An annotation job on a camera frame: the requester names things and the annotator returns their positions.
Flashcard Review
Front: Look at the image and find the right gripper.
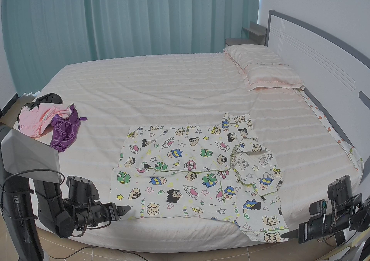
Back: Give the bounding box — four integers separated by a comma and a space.
281, 215, 337, 244

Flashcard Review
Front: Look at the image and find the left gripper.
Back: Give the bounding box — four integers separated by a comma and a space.
87, 202, 134, 226

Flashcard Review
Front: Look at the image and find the white printed pyjama top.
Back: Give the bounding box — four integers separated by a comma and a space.
111, 113, 290, 243

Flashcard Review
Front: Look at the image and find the bed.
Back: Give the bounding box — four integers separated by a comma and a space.
12, 9, 370, 254

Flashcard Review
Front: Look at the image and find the purple garment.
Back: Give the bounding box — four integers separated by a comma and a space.
50, 104, 87, 153

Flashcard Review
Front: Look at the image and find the pink garment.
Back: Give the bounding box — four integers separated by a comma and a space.
18, 102, 73, 138

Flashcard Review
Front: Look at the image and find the black garment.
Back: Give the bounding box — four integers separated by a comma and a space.
24, 93, 63, 111

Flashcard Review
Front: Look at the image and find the cream pillow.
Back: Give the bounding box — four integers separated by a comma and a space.
223, 44, 306, 92

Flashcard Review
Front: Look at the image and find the blue-green curtain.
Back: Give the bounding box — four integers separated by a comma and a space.
1, 0, 261, 96

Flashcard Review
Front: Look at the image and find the grey wooden bedside table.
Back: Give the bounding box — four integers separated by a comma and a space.
225, 22, 268, 48

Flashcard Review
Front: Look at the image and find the black cable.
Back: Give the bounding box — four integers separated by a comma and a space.
55, 246, 140, 259
72, 220, 114, 238

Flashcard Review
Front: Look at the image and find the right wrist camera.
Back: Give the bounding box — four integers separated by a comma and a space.
309, 200, 326, 219

